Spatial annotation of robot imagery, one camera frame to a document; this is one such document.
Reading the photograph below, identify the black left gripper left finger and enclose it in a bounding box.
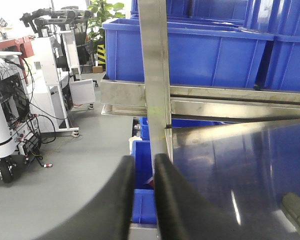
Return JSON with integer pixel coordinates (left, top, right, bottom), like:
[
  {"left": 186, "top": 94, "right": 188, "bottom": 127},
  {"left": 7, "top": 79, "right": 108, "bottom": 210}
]
[{"left": 37, "top": 155, "right": 135, "bottom": 240}]

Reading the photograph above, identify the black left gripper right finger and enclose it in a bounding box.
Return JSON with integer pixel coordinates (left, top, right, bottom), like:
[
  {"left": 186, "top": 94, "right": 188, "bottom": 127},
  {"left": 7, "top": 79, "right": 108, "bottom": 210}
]
[{"left": 154, "top": 153, "right": 243, "bottom": 240}]

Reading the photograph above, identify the brake pad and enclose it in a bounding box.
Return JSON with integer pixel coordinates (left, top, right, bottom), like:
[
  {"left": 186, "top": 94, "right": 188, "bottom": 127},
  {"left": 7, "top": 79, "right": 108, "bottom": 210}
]
[{"left": 280, "top": 192, "right": 300, "bottom": 235}]

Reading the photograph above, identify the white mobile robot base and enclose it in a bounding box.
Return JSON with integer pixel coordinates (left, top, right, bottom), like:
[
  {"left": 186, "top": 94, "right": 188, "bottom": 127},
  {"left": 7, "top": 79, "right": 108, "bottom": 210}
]
[{"left": 0, "top": 51, "right": 42, "bottom": 184}]

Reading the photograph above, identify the small blue bin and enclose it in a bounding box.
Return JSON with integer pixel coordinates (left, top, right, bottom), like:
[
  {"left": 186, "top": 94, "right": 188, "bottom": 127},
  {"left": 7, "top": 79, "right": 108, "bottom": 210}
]
[{"left": 131, "top": 140, "right": 157, "bottom": 225}]

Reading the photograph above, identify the left blue plastic crate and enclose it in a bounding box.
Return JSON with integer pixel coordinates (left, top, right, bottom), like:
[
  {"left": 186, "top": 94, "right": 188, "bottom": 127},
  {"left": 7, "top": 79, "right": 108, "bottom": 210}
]
[{"left": 103, "top": 18, "right": 274, "bottom": 88}]

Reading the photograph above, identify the blue plastic crate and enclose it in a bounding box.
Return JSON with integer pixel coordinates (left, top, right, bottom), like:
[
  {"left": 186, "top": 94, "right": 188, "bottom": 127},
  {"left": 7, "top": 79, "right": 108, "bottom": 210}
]
[
  {"left": 103, "top": 18, "right": 274, "bottom": 88},
  {"left": 251, "top": 0, "right": 300, "bottom": 92}
]

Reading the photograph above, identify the right blue plastic crate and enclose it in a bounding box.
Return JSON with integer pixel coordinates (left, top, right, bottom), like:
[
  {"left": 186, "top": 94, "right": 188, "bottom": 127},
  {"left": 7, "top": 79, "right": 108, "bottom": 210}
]
[{"left": 251, "top": 0, "right": 300, "bottom": 92}]

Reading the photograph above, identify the green potted plant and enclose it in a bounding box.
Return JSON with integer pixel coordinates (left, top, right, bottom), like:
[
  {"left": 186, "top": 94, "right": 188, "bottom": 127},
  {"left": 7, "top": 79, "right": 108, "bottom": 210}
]
[{"left": 87, "top": 0, "right": 126, "bottom": 45}]

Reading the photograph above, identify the stainless steel rack frame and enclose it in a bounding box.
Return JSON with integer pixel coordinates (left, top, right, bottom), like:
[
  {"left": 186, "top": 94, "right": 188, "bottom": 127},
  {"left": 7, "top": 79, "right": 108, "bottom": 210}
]
[{"left": 100, "top": 0, "right": 300, "bottom": 158}]

